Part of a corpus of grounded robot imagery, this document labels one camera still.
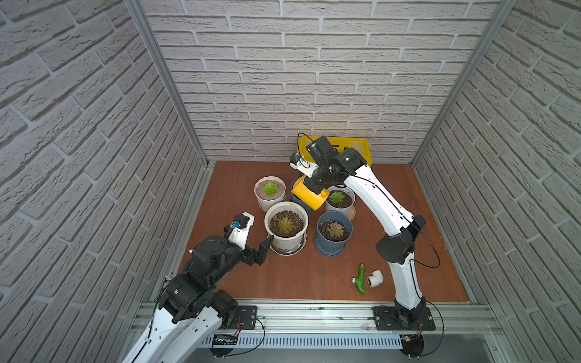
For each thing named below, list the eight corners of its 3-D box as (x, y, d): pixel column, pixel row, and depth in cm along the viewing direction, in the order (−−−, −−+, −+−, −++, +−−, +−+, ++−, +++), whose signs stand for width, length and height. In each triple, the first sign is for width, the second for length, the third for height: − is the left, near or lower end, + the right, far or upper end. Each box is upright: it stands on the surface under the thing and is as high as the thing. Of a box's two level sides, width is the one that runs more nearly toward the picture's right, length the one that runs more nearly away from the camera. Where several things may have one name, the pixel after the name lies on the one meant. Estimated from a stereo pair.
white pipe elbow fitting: (368, 287, 82) (370, 285, 80) (365, 272, 85) (367, 270, 83) (383, 287, 82) (386, 285, 80) (380, 272, 85) (382, 270, 83)
